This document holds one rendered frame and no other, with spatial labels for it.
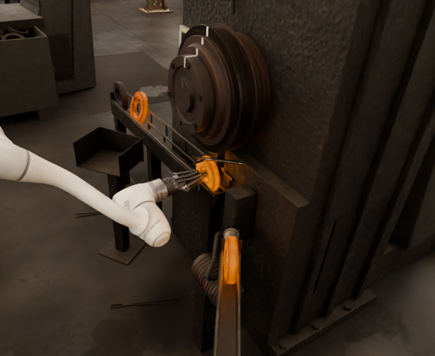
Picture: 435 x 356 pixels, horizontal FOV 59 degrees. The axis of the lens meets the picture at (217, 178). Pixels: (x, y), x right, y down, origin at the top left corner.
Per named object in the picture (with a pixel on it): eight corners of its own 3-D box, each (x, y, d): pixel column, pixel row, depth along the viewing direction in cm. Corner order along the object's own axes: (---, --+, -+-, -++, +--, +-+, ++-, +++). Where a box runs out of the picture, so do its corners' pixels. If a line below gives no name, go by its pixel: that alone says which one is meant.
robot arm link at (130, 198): (146, 193, 162) (159, 215, 154) (110, 207, 156) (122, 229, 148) (144, 175, 155) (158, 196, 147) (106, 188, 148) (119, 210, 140)
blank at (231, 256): (231, 277, 138) (222, 277, 138) (234, 234, 138) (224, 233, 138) (237, 289, 122) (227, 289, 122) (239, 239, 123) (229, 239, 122)
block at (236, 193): (241, 227, 166) (247, 181, 153) (252, 238, 161) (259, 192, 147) (220, 234, 161) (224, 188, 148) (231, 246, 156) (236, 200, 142)
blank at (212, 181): (201, 150, 170) (195, 152, 168) (220, 163, 158) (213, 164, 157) (202, 181, 177) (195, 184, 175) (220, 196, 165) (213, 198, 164)
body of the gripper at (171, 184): (160, 190, 163) (179, 183, 167) (169, 200, 157) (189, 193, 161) (158, 175, 158) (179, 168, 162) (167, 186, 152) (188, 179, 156)
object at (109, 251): (111, 229, 241) (99, 126, 201) (148, 243, 233) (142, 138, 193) (90, 251, 225) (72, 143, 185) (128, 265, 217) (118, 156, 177)
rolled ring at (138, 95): (127, 117, 237) (132, 118, 239) (139, 127, 224) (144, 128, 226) (133, 87, 231) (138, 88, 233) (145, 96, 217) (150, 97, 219)
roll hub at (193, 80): (178, 114, 160) (178, 44, 144) (212, 143, 140) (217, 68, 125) (165, 116, 157) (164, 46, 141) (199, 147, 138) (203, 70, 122)
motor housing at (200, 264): (210, 324, 190) (217, 245, 160) (235, 362, 175) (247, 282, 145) (186, 336, 184) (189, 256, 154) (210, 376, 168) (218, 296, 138)
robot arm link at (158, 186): (157, 208, 155) (170, 203, 157) (154, 190, 149) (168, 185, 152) (147, 196, 161) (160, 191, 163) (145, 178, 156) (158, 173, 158)
